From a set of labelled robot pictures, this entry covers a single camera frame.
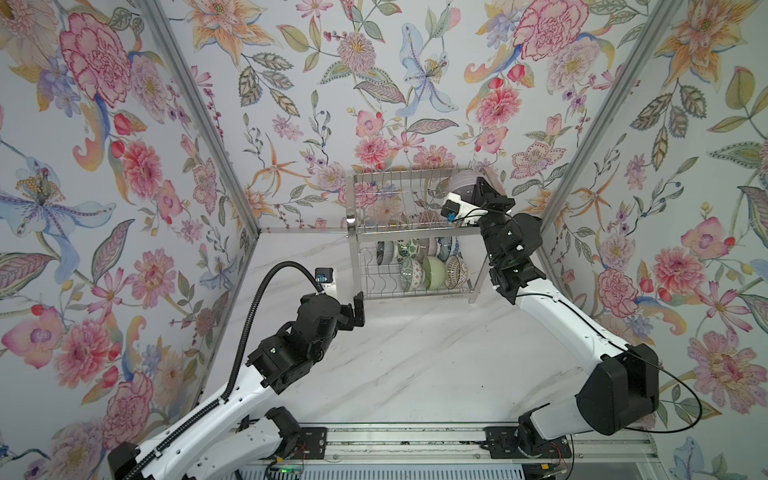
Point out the dark blue flower bowl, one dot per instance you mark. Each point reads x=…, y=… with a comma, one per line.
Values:
x=385, y=252

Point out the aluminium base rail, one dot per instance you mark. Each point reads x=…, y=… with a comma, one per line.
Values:
x=474, y=443

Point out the brown white patterned bowl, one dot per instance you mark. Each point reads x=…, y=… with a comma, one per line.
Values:
x=457, y=272

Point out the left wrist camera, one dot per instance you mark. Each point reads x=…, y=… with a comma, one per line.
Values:
x=325, y=277

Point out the green leaf pattern bowl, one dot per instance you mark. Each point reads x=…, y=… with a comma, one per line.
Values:
x=407, y=248

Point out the right aluminium corner post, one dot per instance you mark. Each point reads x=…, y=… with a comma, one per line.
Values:
x=641, y=52

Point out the purple ribbed bowl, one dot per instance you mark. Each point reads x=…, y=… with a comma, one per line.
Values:
x=428, y=247

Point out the steel two-tier dish rack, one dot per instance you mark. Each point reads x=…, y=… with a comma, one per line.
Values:
x=403, y=204

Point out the green white patterned bowl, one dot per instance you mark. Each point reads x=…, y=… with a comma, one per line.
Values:
x=411, y=274

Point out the light green bowl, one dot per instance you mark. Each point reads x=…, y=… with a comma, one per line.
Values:
x=435, y=272

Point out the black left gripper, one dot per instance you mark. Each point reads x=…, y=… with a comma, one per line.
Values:
x=349, y=320

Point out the aluminium corner post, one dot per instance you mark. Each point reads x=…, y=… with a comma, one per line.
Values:
x=162, y=32
x=641, y=52

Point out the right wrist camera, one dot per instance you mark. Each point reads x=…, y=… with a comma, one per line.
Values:
x=460, y=213

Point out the lilac plain bowl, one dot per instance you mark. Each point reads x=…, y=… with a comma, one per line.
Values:
x=463, y=183

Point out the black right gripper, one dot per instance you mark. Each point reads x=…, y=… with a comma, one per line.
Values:
x=487, y=199

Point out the left aluminium corner post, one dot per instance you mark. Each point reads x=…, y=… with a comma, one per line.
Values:
x=162, y=32

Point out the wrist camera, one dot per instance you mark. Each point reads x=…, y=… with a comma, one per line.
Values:
x=460, y=213
x=325, y=277

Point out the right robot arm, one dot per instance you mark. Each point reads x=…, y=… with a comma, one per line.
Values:
x=623, y=380

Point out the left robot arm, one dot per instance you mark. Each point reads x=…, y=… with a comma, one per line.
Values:
x=244, y=422

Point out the blue floral bowl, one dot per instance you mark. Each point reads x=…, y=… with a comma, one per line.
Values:
x=448, y=246

